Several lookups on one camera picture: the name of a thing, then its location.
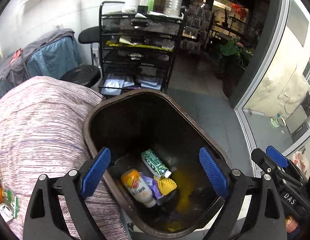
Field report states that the dark brown trash bin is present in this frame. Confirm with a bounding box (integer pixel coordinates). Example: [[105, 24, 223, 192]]
[[83, 89, 228, 239]]

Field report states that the blue grey laundry pile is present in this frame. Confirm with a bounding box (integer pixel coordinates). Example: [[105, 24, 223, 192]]
[[0, 29, 82, 99]]

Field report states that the yellow drink bottle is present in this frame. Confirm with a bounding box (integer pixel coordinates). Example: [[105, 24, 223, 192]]
[[121, 169, 157, 208]]

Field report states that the pink striped bed cover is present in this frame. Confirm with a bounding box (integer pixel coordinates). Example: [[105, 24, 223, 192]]
[[0, 75, 129, 240]]

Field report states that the green milk carton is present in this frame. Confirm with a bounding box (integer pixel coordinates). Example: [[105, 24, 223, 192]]
[[141, 149, 172, 178]]

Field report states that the black office chair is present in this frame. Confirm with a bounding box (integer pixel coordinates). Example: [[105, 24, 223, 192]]
[[78, 26, 100, 68]]

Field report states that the potted green plant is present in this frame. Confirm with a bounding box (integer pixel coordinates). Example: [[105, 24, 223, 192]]
[[220, 39, 254, 68]]

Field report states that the green snack wrapper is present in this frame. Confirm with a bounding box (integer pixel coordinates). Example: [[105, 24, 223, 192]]
[[0, 185, 19, 222]]

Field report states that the purple wrapper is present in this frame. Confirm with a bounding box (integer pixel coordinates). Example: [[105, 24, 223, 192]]
[[139, 172, 164, 200]]

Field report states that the black round stool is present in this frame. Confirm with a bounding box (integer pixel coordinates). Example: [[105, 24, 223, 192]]
[[60, 65, 101, 88]]

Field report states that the black mesh drawer cart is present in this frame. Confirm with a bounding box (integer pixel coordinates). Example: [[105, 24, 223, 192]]
[[98, 1, 187, 98]]

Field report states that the yellow foam fruit net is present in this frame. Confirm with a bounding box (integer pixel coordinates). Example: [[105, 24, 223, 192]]
[[154, 178, 177, 196]]

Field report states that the right hand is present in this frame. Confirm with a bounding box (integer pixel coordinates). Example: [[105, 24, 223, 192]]
[[285, 216, 301, 240]]

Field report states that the small black jar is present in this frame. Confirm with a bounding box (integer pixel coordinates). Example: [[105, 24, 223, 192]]
[[137, 5, 148, 14]]

